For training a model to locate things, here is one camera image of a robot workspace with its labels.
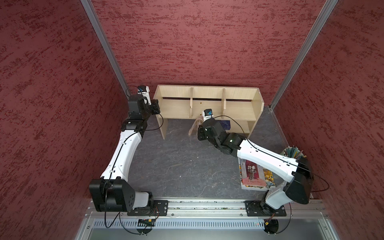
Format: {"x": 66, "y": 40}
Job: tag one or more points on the light wooden bookshelf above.
{"x": 241, "y": 106}

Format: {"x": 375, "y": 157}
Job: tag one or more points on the blue book on shelf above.
{"x": 226, "y": 125}

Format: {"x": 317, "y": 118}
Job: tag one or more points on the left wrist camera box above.
{"x": 145, "y": 92}

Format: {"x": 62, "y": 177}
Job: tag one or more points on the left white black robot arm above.
{"x": 111, "y": 192}

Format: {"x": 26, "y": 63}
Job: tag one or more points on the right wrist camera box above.
{"x": 207, "y": 114}

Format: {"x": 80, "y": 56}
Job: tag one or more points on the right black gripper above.
{"x": 201, "y": 135}

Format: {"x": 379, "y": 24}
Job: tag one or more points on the red illustrated picture book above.
{"x": 254, "y": 177}

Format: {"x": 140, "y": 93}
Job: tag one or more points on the left aluminium corner post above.
{"x": 92, "y": 16}

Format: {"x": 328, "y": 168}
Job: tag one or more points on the green cup of pencils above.
{"x": 293, "y": 152}

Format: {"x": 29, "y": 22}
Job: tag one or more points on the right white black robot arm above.
{"x": 296, "y": 172}

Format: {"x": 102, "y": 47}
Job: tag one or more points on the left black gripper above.
{"x": 154, "y": 103}

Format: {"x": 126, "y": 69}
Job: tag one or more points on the aluminium corner post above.
{"x": 315, "y": 30}
{"x": 92, "y": 16}

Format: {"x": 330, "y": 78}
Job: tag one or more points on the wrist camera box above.
{"x": 207, "y": 114}
{"x": 145, "y": 92}

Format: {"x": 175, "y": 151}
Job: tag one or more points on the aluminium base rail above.
{"x": 213, "y": 214}

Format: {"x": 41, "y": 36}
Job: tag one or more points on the right aluminium corner post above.
{"x": 315, "y": 30}

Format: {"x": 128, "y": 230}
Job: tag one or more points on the beige striped fluffy cloth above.
{"x": 197, "y": 123}

